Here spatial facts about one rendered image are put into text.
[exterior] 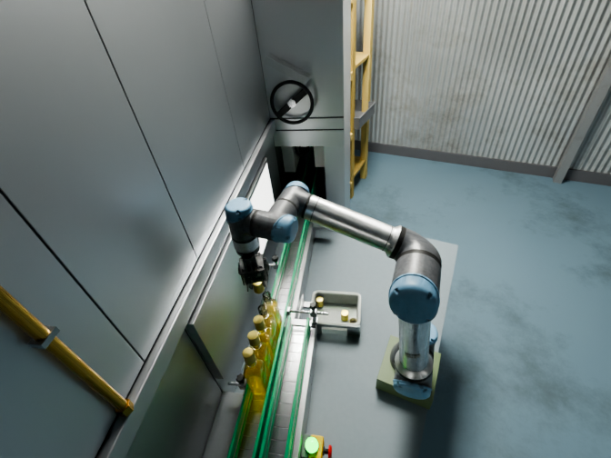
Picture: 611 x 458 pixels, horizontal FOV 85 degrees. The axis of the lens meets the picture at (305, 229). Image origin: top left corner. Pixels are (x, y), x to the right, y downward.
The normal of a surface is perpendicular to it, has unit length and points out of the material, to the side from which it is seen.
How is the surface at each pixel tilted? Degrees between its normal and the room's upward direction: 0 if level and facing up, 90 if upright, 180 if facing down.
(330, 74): 90
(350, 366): 0
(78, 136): 90
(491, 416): 0
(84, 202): 90
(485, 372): 0
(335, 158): 90
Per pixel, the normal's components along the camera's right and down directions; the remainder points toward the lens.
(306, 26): -0.14, 0.67
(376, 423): -0.08, -0.74
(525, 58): -0.42, 0.63
